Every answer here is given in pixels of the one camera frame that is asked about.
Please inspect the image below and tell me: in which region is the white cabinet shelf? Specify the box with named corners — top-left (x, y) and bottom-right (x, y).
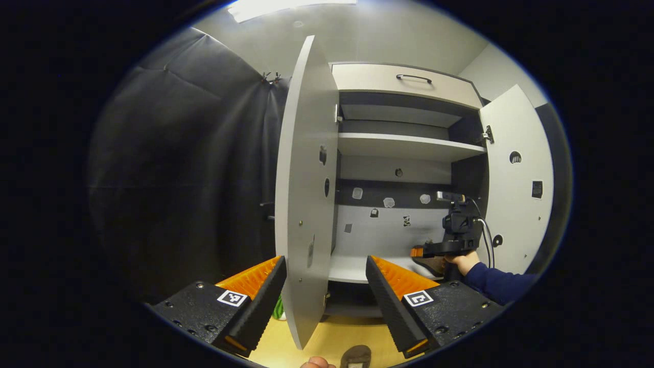
top-left (337, 133), bottom-right (486, 163)

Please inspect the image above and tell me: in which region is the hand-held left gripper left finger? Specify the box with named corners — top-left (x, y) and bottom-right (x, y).
top-left (146, 256), bottom-right (288, 358)

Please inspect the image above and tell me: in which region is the white shoe cabinet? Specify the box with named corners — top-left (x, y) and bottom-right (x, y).
top-left (327, 61), bottom-right (491, 320)

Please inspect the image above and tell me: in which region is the white cabinet drawer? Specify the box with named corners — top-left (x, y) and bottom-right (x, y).
top-left (331, 63), bottom-right (483, 109)

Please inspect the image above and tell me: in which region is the ceiling light panel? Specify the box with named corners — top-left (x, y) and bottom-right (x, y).
top-left (227, 0), bottom-right (358, 24)

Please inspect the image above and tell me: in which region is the brown shoe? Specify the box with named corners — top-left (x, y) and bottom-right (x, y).
top-left (412, 256), bottom-right (450, 279)
top-left (340, 344), bottom-right (372, 368)

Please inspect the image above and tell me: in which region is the white shoe cabinet door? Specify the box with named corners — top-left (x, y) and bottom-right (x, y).
top-left (478, 84), bottom-right (555, 277)
top-left (274, 35), bottom-right (340, 351)

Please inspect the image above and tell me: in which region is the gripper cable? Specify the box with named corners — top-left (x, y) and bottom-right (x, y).
top-left (469, 197), bottom-right (495, 269)

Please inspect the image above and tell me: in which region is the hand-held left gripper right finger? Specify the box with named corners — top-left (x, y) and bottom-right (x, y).
top-left (365, 256), bottom-right (506, 359)

